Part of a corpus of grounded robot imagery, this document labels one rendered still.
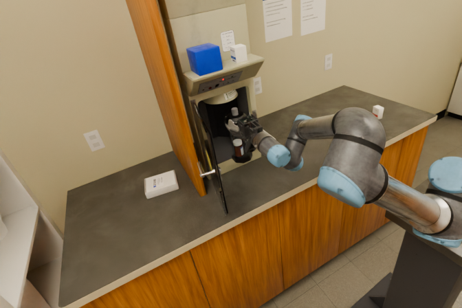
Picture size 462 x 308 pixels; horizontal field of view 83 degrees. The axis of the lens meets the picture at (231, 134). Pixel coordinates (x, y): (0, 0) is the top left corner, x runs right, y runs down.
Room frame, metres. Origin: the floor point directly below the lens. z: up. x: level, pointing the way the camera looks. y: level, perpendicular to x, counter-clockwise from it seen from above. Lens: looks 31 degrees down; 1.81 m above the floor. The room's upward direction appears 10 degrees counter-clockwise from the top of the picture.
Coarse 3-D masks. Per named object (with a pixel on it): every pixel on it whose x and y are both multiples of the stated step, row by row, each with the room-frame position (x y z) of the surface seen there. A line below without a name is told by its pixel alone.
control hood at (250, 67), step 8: (248, 56) 1.12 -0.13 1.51; (256, 56) 1.10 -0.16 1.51; (224, 64) 1.07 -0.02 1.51; (232, 64) 1.05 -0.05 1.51; (240, 64) 1.03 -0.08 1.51; (248, 64) 1.03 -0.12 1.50; (256, 64) 1.05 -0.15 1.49; (184, 72) 1.05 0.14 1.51; (192, 72) 1.03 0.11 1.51; (216, 72) 0.98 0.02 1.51; (224, 72) 0.99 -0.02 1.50; (232, 72) 1.02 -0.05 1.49; (248, 72) 1.08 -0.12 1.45; (256, 72) 1.12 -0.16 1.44; (192, 80) 0.94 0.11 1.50; (200, 80) 0.96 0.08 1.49; (208, 80) 0.98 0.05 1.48; (240, 80) 1.11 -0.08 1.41; (192, 88) 0.98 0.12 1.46; (216, 88) 1.06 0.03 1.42
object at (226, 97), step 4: (228, 92) 1.15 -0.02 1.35; (232, 92) 1.16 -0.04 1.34; (236, 92) 1.19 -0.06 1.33; (216, 96) 1.13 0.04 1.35; (220, 96) 1.13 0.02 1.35; (224, 96) 1.13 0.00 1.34; (228, 96) 1.14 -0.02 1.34; (232, 96) 1.15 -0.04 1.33; (236, 96) 1.17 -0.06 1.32; (204, 100) 1.17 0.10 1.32; (208, 100) 1.15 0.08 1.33; (212, 100) 1.13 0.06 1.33; (216, 100) 1.13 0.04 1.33; (220, 100) 1.12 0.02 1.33; (224, 100) 1.12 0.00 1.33; (228, 100) 1.13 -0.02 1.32
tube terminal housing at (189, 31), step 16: (192, 16) 1.08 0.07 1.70; (208, 16) 1.10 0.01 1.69; (224, 16) 1.13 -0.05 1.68; (240, 16) 1.16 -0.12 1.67; (176, 32) 1.05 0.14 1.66; (192, 32) 1.08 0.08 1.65; (208, 32) 1.10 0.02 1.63; (240, 32) 1.15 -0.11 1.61; (176, 48) 1.05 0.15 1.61; (176, 64) 1.11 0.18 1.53; (192, 96) 1.05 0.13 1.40; (208, 96) 1.08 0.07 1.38; (192, 112) 1.05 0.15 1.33; (256, 112) 1.17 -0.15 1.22; (192, 128) 1.11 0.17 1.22; (208, 176) 1.05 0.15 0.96
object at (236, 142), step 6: (246, 114) 1.07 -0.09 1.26; (228, 132) 1.05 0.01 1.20; (234, 138) 1.02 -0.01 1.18; (240, 138) 1.02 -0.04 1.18; (234, 144) 1.02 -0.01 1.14; (240, 144) 1.02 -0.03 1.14; (234, 150) 1.03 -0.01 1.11; (240, 150) 1.02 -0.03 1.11; (234, 156) 1.03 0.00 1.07; (240, 156) 1.02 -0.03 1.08; (246, 156) 1.02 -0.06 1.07
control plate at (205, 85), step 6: (240, 72) 1.04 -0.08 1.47; (222, 78) 1.02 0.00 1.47; (228, 78) 1.04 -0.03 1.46; (234, 78) 1.07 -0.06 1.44; (204, 84) 0.99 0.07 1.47; (210, 84) 1.01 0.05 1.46; (216, 84) 1.03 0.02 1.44; (222, 84) 1.06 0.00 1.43; (228, 84) 1.08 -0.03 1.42; (204, 90) 1.03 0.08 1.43
